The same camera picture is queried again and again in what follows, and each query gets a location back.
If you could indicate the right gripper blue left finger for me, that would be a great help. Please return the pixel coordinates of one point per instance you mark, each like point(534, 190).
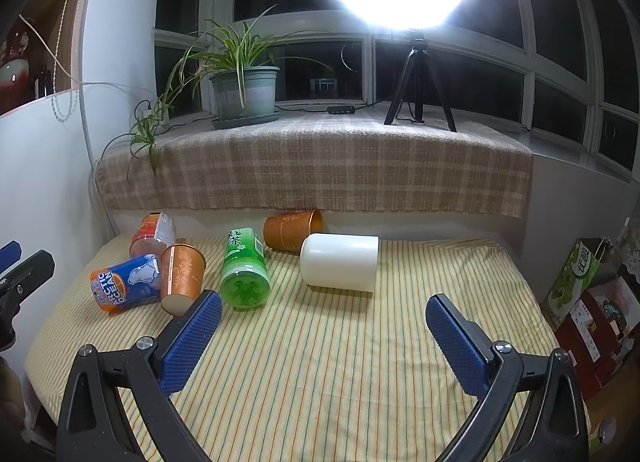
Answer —
point(183, 341)

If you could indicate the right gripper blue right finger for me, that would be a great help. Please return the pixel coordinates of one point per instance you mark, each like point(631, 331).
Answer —
point(465, 346)

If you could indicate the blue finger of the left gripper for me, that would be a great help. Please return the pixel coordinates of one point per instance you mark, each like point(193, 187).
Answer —
point(19, 284)
point(9, 255)

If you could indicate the orange lemon tea cup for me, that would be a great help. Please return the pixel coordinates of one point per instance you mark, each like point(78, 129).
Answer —
point(155, 234)

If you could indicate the blue arctic ocean cup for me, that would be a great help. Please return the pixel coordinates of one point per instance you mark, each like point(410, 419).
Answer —
point(127, 284)

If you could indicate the orange paper cup near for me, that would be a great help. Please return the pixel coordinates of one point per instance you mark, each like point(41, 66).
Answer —
point(182, 269)

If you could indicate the orange paper cup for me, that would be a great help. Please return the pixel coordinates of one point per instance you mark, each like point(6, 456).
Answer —
point(182, 269)
point(287, 232)

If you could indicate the green tea bottle cup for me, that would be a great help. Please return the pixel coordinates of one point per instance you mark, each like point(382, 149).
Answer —
point(244, 278)

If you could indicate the white cylindrical cup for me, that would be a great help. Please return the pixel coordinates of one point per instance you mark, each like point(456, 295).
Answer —
point(342, 262)

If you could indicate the orange paper cup far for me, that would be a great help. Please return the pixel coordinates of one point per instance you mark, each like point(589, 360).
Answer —
point(287, 232)

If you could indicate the red cardboard box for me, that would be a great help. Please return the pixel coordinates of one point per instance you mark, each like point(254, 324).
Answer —
point(598, 332)

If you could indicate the green cardboard box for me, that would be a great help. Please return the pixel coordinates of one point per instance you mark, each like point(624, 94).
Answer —
point(579, 270)

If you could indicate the yellow striped table cloth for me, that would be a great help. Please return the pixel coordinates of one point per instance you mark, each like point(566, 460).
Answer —
point(315, 374)

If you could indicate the wooden shelf with items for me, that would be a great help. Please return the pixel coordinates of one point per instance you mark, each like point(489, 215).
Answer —
point(40, 53)

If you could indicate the beige plaid sill cloth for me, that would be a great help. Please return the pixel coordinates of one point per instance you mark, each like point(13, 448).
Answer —
point(343, 163)

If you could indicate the potted spider plant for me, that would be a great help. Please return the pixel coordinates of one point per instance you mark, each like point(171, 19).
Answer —
point(236, 58)

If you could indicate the black tripod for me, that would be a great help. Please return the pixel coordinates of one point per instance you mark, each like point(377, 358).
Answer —
point(419, 65)

